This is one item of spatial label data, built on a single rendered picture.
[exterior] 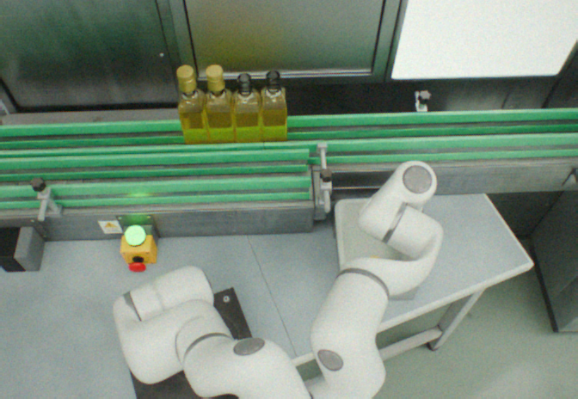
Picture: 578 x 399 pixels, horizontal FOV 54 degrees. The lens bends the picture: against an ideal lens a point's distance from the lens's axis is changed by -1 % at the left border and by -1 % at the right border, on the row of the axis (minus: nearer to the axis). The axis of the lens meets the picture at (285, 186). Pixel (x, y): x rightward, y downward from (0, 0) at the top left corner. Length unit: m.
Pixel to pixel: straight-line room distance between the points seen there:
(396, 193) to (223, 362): 0.41
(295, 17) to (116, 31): 0.40
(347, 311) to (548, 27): 0.85
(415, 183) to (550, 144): 0.55
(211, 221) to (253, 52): 0.40
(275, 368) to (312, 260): 0.65
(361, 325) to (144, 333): 0.33
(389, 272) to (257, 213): 0.52
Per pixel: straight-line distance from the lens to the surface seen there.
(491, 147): 1.41
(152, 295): 1.00
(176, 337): 0.90
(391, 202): 0.96
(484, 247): 1.47
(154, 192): 1.28
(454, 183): 1.47
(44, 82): 1.50
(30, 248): 1.43
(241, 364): 0.74
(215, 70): 1.16
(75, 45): 1.39
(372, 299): 0.81
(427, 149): 1.36
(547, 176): 1.54
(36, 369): 1.39
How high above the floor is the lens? 1.99
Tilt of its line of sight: 57 degrees down
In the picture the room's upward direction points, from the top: straight up
